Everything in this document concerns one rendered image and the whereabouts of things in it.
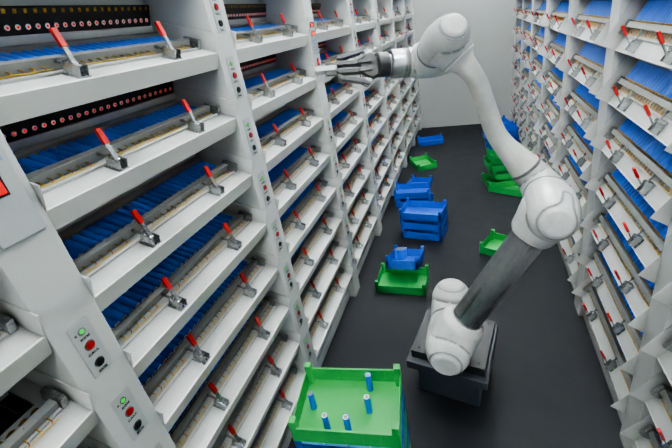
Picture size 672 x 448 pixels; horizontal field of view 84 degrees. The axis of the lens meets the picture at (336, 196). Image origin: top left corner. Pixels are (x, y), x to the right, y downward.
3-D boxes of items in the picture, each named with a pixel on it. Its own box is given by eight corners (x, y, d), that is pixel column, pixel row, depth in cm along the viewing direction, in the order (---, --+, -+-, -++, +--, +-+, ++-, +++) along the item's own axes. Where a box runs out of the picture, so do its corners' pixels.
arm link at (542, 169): (542, 151, 121) (548, 163, 109) (579, 190, 122) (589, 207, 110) (507, 175, 128) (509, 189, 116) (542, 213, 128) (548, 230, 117)
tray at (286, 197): (329, 162, 191) (331, 145, 186) (277, 221, 140) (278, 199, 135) (293, 152, 195) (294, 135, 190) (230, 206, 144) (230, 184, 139)
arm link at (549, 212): (459, 347, 147) (455, 393, 128) (422, 326, 149) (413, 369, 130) (587, 188, 109) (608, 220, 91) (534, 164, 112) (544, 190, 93)
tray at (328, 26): (349, 34, 226) (353, 9, 220) (314, 43, 175) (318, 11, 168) (319, 27, 230) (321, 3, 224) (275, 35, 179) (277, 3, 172)
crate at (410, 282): (429, 274, 234) (428, 264, 230) (425, 296, 217) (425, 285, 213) (382, 272, 244) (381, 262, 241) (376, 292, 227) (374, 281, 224)
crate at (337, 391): (402, 381, 115) (399, 363, 112) (401, 449, 97) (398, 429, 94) (309, 378, 122) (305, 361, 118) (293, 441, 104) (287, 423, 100)
